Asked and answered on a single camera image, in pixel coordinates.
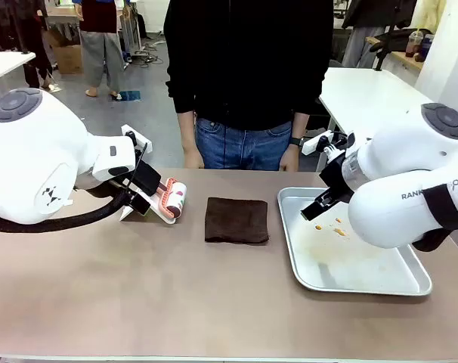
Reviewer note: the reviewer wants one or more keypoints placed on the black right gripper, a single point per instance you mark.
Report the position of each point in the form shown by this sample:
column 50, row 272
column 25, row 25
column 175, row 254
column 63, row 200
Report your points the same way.
column 336, row 177

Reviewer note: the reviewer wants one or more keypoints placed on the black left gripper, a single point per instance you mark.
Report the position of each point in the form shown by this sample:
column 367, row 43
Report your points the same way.
column 149, row 179

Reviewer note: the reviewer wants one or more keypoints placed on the pink lint roller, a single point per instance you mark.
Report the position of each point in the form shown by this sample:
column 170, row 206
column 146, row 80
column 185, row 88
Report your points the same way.
column 174, row 200

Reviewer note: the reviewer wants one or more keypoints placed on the dark brown cloth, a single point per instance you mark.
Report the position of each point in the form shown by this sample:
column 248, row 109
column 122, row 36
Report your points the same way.
column 236, row 221

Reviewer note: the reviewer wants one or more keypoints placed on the person left forearm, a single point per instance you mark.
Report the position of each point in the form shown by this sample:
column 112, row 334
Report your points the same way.
column 300, row 125

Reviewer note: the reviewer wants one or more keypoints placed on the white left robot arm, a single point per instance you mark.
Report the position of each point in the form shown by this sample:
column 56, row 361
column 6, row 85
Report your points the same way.
column 32, row 151

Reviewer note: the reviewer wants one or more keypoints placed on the person right forearm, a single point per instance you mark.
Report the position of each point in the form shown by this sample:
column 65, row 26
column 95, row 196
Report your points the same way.
column 186, row 130

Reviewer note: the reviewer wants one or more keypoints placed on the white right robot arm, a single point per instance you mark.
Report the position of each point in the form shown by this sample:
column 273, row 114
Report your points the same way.
column 399, row 159

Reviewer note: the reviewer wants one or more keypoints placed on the person left hand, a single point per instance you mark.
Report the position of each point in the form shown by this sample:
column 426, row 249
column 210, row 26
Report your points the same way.
column 290, row 159

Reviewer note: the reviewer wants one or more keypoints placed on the person right hand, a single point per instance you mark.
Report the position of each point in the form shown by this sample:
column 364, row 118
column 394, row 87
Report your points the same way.
column 193, row 159

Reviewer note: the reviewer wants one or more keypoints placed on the white folded stand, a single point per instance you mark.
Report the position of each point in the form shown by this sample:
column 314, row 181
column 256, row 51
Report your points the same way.
column 156, row 214

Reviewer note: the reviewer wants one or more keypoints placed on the long orange crumb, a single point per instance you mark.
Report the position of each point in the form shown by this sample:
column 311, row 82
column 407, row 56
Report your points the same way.
column 340, row 232

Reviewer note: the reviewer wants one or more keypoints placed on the silver metal tray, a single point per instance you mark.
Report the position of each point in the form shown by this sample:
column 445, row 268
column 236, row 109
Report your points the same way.
column 327, row 264

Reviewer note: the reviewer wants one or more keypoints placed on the white paper scrap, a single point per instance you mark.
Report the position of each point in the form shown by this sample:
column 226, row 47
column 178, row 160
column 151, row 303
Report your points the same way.
column 70, row 202

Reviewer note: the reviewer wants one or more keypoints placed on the black wristwatch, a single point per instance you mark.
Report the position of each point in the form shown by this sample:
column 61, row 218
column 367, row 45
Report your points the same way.
column 296, row 141

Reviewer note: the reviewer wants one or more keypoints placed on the blue jeans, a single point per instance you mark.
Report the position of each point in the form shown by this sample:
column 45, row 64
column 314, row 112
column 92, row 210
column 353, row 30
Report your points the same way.
column 251, row 147

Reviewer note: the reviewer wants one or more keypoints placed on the blue floor mat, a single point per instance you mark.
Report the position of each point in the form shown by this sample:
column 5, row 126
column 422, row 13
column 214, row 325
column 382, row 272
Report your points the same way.
column 130, row 95

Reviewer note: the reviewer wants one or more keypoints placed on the large white table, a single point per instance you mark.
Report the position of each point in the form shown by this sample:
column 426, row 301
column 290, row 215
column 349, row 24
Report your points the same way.
column 365, row 94

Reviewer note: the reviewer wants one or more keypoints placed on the person torso black sweater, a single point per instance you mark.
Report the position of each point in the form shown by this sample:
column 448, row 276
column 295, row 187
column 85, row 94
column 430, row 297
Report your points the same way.
column 248, row 64

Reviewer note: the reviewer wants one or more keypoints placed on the cardboard box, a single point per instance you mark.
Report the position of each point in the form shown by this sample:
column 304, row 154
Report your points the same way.
column 68, row 56

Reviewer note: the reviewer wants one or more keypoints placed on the black pole clamp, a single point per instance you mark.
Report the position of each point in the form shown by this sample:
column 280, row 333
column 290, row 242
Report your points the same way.
column 380, row 56

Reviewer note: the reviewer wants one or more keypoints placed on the wooden counter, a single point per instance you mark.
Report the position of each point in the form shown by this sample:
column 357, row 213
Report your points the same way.
column 403, row 58

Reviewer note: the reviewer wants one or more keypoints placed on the black bag on counter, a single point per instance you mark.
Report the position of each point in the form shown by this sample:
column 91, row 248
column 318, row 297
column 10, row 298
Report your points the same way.
column 391, row 39

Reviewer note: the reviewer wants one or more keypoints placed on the plastic cup red drink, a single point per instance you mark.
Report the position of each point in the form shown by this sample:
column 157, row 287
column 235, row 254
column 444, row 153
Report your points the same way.
column 413, row 45

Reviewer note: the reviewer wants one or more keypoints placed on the bystander black clothes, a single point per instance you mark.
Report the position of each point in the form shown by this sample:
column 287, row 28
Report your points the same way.
column 34, row 45

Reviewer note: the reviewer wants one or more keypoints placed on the small white table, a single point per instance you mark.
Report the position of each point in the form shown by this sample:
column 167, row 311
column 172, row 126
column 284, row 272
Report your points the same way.
column 6, row 64

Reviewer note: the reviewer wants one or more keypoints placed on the blue cup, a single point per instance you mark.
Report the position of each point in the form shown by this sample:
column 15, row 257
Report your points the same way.
column 426, row 47

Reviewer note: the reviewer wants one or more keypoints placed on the cream hanging garment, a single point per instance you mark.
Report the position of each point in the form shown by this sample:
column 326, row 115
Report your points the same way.
column 431, row 15

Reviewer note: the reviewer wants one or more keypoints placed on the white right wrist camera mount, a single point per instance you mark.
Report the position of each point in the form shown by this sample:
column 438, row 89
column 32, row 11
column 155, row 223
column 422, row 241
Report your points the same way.
column 314, row 143

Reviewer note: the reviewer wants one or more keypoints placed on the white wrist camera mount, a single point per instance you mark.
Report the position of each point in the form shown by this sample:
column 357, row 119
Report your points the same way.
column 314, row 143
column 138, row 138

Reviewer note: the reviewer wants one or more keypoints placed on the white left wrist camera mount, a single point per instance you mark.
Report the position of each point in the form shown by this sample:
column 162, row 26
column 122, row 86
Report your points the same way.
column 138, row 138

